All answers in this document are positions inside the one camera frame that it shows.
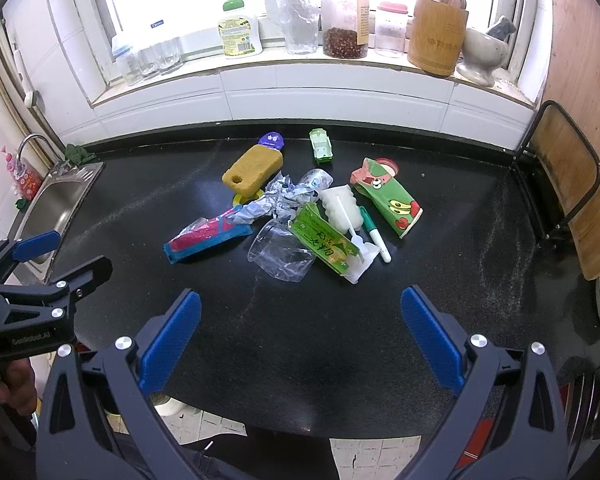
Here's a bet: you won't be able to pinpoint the green white marker pen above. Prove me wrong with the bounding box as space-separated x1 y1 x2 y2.
358 206 392 263

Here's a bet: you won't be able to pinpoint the pink blue toothbrush package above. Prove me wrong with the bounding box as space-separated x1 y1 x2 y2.
163 206 253 264

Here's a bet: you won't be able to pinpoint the green snack box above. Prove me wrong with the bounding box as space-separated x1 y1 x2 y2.
290 203 362 276

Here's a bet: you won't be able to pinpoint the clear plastic cup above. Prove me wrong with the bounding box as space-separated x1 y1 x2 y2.
247 219 316 283

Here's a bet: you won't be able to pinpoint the white bottle brush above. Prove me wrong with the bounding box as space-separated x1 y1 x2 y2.
318 184 372 261

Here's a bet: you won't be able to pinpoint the red green juice carton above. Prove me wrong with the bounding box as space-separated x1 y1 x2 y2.
350 157 422 238

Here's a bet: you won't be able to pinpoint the blue white wrapper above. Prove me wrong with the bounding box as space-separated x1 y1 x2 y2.
227 172 316 226

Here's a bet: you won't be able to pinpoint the yellow sponge block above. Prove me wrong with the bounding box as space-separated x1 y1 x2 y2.
222 144 284 198

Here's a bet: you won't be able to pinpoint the small green carton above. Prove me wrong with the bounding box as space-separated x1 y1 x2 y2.
309 128 332 164

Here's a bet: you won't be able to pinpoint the person's left hand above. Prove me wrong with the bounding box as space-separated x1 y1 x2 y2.
0 359 38 416

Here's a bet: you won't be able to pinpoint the stainless steel sink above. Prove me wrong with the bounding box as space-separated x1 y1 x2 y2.
15 162 104 285

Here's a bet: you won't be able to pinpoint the red pink soap bottle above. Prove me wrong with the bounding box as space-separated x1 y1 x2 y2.
1 146 43 200

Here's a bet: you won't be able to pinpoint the chrome faucet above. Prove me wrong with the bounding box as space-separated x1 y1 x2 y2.
16 133 64 170

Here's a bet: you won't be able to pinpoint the green scrub cloth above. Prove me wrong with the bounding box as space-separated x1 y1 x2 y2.
65 144 96 167

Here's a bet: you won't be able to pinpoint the yellow round lid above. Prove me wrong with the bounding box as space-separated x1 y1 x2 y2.
232 190 263 207

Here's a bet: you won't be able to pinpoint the clear glass jars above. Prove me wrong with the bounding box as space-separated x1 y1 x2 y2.
111 32 183 86

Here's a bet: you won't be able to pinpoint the green dish soap bottle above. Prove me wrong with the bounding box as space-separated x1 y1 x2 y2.
218 0 263 58

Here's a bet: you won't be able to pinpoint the stone mortar and pestle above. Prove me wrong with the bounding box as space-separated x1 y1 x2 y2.
456 15 517 88

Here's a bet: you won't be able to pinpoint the pink lid plastic jar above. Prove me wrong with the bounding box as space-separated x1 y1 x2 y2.
375 2 408 52

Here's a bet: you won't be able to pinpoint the clear glass pitcher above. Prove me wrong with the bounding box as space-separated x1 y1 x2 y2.
276 0 321 54

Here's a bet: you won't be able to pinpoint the small brown box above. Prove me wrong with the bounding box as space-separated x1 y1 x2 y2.
356 0 370 46

